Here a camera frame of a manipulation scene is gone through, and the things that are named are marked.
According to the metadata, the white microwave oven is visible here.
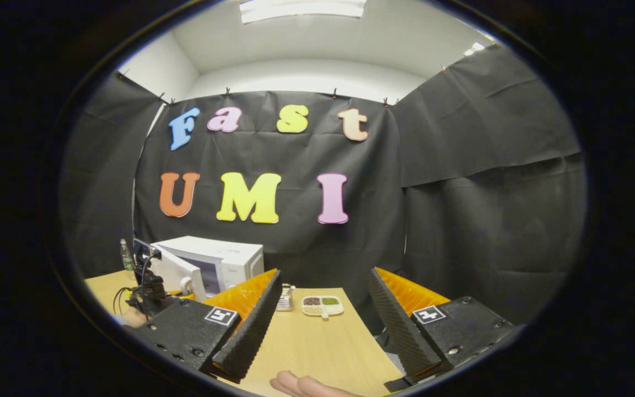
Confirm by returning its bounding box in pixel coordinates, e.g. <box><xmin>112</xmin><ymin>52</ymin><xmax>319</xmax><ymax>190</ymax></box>
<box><xmin>149</xmin><ymin>236</ymin><xmax>266</xmax><ymax>303</ymax></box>

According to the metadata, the white divided dish with beans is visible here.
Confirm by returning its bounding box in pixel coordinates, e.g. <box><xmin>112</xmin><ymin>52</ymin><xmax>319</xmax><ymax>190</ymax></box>
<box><xmin>302</xmin><ymin>295</ymin><xmax>345</xmax><ymax>320</ymax></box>

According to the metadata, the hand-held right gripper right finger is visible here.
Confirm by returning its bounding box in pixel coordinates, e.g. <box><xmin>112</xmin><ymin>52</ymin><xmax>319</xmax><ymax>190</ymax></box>
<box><xmin>369</xmin><ymin>267</ymin><xmax>518</xmax><ymax>393</ymax></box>

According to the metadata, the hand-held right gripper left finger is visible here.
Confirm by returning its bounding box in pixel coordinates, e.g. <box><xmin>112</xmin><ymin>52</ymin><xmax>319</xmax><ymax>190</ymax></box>
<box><xmin>129</xmin><ymin>269</ymin><xmax>283</xmax><ymax>383</ymax></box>

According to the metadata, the black backdrop cloth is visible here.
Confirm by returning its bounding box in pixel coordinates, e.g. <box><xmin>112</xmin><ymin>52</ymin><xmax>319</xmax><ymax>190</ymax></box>
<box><xmin>58</xmin><ymin>44</ymin><xmax>588</xmax><ymax>331</ymax></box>

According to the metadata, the metal wire utensil rack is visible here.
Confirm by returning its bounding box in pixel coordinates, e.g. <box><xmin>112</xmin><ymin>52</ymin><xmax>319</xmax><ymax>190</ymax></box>
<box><xmin>276</xmin><ymin>284</ymin><xmax>296</xmax><ymax>312</ymax></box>

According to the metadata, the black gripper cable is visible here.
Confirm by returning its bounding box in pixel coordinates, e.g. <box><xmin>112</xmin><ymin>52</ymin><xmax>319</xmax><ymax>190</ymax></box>
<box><xmin>112</xmin><ymin>251</ymin><xmax>158</xmax><ymax>316</ymax></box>

